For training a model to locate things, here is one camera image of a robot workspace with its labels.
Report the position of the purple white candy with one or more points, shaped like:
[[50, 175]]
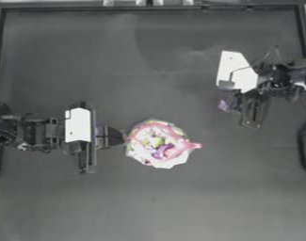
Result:
[[224, 106]]

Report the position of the clear bag with pink zip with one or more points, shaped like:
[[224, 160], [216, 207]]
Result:
[[176, 160]]

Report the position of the green wrapped candy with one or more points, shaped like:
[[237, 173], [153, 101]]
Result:
[[157, 142]]

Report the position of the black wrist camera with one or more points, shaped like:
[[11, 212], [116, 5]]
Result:
[[226, 85]]

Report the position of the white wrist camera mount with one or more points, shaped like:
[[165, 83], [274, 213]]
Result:
[[78, 125], [234, 67]]

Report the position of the silver frame bracket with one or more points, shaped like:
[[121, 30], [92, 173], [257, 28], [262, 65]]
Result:
[[158, 2], [141, 2], [188, 2], [109, 2]]

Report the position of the black table frame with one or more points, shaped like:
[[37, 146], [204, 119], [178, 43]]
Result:
[[76, 7]]

